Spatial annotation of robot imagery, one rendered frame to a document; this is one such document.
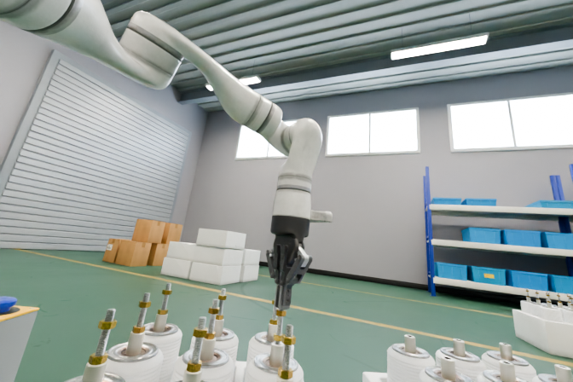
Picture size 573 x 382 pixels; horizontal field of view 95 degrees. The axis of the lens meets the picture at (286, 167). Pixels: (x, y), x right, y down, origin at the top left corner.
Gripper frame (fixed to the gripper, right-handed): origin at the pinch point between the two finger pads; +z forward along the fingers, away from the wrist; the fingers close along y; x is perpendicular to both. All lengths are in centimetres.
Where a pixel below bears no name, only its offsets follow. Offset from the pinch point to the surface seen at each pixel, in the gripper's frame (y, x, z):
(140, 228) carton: -380, 4, -11
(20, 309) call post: -11.9, -37.1, 4.3
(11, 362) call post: -11.6, -35.9, 10.8
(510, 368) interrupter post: 20.1, 37.5, 7.9
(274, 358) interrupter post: 0.7, -0.9, 9.4
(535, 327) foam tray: -27, 215, 23
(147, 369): -6.3, -19.0, 11.6
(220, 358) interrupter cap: -3.8, -8.6, 10.2
